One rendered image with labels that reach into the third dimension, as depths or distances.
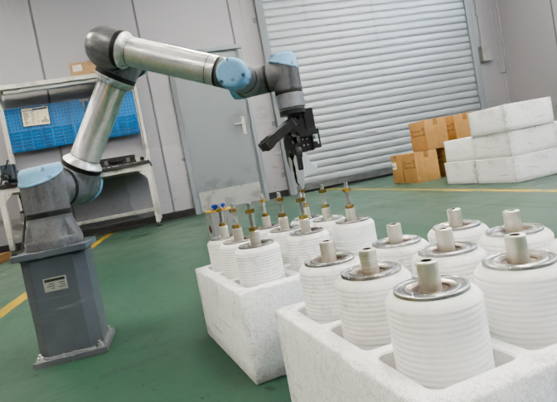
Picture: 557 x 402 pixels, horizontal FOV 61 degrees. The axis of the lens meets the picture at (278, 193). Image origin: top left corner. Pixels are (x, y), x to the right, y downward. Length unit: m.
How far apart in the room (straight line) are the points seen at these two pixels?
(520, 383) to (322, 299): 0.29
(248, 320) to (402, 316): 0.49
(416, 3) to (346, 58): 1.35
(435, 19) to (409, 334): 7.26
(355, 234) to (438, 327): 0.59
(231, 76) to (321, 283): 0.63
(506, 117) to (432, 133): 1.46
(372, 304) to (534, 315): 0.16
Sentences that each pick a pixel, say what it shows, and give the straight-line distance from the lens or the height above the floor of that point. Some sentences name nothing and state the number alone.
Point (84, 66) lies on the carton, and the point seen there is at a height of 1.98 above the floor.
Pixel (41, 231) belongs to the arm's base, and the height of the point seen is 0.35.
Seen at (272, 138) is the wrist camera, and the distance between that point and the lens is 1.24.
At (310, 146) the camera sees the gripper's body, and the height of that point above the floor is 0.44.
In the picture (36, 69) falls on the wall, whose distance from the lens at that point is 6.63.
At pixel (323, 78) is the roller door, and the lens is 6.71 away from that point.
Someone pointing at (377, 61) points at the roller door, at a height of 1.61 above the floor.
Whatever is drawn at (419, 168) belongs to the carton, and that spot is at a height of 0.14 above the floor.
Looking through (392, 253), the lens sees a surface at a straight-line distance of 0.72.
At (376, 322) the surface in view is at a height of 0.20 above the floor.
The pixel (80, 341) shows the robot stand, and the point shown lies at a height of 0.04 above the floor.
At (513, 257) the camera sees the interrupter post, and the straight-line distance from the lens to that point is 0.57.
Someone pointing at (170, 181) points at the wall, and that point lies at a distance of 6.27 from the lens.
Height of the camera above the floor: 0.40
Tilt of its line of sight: 3 degrees down
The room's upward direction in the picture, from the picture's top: 11 degrees counter-clockwise
